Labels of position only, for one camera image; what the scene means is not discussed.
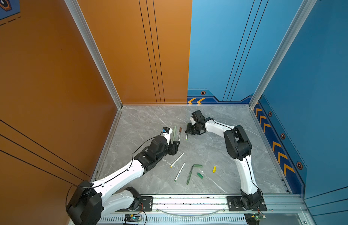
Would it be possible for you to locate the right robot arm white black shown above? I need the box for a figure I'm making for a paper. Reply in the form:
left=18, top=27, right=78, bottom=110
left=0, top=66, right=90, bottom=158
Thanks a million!
left=186, top=110, right=264, bottom=211

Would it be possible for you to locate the dark green capped pen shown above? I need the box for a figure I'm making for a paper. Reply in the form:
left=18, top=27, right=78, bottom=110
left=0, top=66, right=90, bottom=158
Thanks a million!
left=186, top=164, right=203, bottom=185

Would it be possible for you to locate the white cable on rail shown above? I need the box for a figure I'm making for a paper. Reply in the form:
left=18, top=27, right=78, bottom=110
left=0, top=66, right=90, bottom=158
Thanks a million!
left=156, top=208, right=225, bottom=217

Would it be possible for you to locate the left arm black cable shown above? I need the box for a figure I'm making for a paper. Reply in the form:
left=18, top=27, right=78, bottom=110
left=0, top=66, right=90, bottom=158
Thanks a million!
left=65, top=136, right=161, bottom=209

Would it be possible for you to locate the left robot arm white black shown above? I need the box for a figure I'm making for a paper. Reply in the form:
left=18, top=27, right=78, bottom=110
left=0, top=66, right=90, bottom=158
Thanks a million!
left=66, top=136, right=181, bottom=225

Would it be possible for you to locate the white pen yellow end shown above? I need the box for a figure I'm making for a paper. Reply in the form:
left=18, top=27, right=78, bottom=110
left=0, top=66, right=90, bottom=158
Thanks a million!
left=170, top=153, right=184, bottom=168

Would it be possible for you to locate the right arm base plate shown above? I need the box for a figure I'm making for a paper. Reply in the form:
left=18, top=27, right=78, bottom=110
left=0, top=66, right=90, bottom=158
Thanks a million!
left=226, top=196, right=267, bottom=212

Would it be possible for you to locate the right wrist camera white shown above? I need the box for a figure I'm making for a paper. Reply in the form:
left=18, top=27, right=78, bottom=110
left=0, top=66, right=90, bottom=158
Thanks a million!
left=190, top=115, right=197, bottom=125

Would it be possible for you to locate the left aluminium corner post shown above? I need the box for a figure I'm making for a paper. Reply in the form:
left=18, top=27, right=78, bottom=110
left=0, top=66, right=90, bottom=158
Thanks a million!
left=65, top=0, right=122, bottom=110

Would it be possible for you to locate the right aluminium corner post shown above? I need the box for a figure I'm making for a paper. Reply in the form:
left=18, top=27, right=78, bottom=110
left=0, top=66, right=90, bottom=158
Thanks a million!
left=249, top=0, right=317, bottom=110

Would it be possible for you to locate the right green circuit board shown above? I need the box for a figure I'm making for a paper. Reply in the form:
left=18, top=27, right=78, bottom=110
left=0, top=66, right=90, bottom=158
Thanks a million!
left=244, top=214, right=266, bottom=225

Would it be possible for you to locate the white pen dark green end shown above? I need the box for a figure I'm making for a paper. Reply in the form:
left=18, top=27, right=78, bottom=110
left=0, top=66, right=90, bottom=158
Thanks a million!
left=172, top=125, right=177, bottom=142

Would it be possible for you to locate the left green circuit board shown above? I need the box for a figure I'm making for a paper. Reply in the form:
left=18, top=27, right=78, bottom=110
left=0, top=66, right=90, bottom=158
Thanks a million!
left=123, top=214, right=143, bottom=225

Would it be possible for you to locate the white pen brown end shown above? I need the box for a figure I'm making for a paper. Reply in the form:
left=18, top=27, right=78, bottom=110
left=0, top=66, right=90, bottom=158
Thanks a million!
left=178, top=127, right=182, bottom=141

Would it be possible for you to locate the green circuit board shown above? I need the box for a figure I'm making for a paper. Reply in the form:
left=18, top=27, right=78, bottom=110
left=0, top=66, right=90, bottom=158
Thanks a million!
left=244, top=214, right=266, bottom=225
left=123, top=214, right=143, bottom=225

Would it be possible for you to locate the aluminium corner post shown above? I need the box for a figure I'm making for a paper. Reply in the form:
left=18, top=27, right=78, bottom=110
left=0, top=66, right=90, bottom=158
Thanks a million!
left=249, top=0, right=317, bottom=110
left=65, top=0, right=122, bottom=110

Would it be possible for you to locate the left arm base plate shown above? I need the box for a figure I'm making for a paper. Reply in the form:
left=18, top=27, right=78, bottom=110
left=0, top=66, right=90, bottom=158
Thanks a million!
left=117, top=196, right=153, bottom=212

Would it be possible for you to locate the aluminium front rail frame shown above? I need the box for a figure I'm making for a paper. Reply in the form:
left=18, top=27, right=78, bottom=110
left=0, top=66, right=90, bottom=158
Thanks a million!
left=96, top=194, right=315, bottom=225

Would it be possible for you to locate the white pen green tip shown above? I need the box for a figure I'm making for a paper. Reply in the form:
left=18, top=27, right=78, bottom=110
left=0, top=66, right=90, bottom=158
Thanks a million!
left=174, top=162, right=186, bottom=182

